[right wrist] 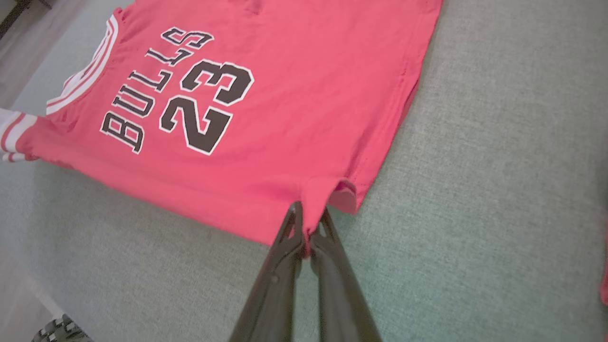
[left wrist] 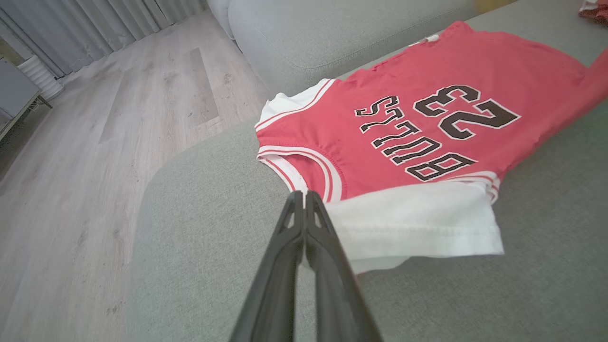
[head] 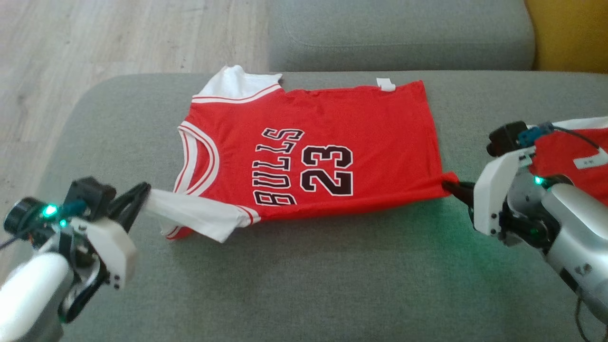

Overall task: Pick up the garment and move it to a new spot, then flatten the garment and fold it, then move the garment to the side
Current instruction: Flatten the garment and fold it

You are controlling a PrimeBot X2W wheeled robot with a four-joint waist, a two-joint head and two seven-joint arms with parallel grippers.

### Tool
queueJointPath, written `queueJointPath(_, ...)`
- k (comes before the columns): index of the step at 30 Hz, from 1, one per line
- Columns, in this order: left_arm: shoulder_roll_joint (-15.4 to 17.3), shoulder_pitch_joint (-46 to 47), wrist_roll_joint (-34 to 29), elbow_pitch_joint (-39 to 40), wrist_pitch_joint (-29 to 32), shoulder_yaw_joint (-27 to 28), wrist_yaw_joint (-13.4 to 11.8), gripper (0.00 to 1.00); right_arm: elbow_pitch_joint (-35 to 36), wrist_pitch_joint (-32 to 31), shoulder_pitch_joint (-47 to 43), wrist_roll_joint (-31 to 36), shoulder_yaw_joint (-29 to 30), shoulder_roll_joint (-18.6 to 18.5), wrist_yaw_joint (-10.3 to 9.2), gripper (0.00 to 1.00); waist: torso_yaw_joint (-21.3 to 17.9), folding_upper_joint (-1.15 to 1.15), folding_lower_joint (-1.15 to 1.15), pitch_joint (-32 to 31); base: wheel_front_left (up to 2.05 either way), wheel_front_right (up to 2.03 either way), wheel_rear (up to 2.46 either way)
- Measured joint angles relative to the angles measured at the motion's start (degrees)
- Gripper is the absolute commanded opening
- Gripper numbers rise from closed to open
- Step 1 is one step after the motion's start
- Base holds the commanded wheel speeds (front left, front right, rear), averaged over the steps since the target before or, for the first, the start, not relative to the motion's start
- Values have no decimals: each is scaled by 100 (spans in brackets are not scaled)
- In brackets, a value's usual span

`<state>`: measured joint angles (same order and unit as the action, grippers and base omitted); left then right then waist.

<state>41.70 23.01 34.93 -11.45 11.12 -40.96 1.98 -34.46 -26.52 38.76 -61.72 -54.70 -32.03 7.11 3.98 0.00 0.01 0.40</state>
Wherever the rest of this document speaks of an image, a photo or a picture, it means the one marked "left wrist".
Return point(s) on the yellow pillow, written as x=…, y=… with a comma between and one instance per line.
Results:
x=494, y=4

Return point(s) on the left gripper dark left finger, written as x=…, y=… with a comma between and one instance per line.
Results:
x=275, y=294

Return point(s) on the light grey low cabinet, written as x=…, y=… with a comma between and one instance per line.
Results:
x=14, y=90

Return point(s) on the grey pleated curtain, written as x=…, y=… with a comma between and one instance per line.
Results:
x=95, y=28

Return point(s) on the red shorts with white trim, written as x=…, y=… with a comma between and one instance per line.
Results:
x=596, y=12

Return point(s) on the light grey sofa armrest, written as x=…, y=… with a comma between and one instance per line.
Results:
x=221, y=14

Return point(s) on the grey sofa back cushion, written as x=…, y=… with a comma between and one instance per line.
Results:
x=332, y=38

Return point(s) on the grey fabric sofa seat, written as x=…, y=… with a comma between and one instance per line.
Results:
x=522, y=294

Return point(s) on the red Bulls 23 jersey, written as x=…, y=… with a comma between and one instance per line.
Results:
x=475, y=61

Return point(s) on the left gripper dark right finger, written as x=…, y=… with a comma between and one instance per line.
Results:
x=337, y=299

